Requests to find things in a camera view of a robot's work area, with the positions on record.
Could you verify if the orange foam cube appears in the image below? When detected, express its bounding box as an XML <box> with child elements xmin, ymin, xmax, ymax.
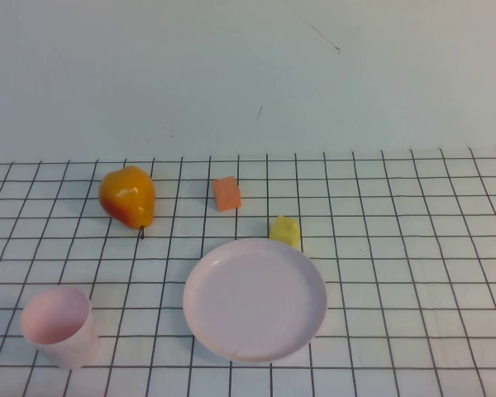
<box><xmin>212</xmin><ymin>175</ymin><xmax>243</xmax><ymax>213</ymax></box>

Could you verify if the orange yellow toy pear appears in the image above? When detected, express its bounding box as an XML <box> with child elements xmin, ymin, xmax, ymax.
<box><xmin>98</xmin><ymin>165</ymin><xmax>156</xmax><ymax>241</ymax></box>

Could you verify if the pink round plate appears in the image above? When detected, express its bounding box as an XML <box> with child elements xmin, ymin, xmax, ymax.
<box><xmin>182</xmin><ymin>237</ymin><xmax>328</xmax><ymax>365</ymax></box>

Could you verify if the pink plastic cup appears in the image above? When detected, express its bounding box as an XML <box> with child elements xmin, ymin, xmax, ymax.
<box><xmin>20</xmin><ymin>287</ymin><xmax>100</xmax><ymax>371</ymax></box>

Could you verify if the yellow foam cube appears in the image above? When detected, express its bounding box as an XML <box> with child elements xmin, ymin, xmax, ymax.
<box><xmin>269</xmin><ymin>215</ymin><xmax>302</xmax><ymax>251</ymax></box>

